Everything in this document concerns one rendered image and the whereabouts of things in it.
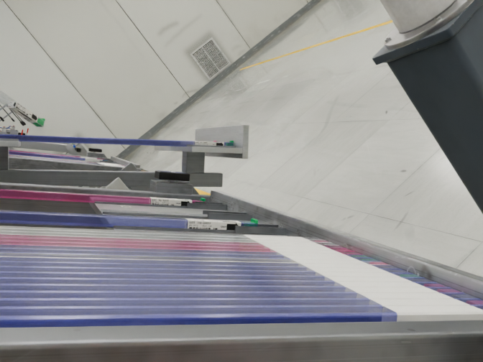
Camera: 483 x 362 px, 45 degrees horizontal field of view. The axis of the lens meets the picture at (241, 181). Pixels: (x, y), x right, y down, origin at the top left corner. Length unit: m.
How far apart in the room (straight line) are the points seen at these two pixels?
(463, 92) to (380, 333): 0.89
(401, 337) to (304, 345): 0.05
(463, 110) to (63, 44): 7.52
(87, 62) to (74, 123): 0.85
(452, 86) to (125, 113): 7.43
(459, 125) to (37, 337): 1.04
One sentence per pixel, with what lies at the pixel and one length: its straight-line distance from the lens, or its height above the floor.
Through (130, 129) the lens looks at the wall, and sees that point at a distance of 8.40.
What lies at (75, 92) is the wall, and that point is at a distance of 8.34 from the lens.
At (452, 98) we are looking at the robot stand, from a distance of 1.16.
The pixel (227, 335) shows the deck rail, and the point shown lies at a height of 0.86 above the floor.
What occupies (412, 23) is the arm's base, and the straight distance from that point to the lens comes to 1.14.
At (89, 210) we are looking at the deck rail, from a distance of 0.91.
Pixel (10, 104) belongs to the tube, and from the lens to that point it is 0.99.
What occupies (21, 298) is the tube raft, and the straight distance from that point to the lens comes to 0.30.
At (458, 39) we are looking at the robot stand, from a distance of 1.11.
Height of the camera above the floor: 0.97
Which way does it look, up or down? 15 degrees down
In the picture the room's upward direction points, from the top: 37 degrees counter-clockwise
